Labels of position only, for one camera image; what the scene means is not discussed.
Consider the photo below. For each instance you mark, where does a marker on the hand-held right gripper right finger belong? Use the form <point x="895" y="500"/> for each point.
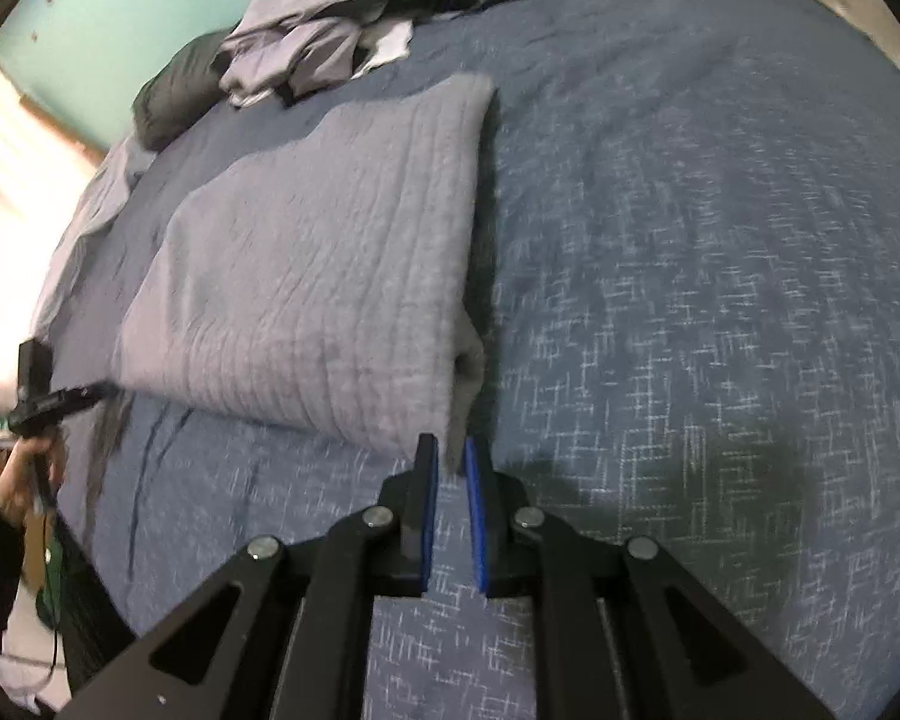
<point x="476" y="532"/>

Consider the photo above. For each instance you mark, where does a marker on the grey knitted sweater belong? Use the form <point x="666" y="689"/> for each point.
<point x="307" y="255"/>

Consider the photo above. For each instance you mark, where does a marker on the bed with blue sheet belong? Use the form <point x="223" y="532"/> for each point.
<point x="682" y="240"/>

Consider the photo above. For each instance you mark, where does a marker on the dark grey rolled quilt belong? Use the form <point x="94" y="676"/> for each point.
<point x="172" y="90"/>

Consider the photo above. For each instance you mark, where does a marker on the person's left hand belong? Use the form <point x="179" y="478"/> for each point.
<point x="11" y="491"/>

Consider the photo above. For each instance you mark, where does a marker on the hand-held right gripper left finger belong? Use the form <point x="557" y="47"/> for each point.
<point x="429" y="525"/>

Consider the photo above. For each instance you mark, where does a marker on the light grey duvet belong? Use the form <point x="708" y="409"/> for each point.
<point x="97" y="195"/>

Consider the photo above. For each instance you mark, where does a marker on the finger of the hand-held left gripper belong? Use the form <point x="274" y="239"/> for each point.
<point x="90" y="394"/>

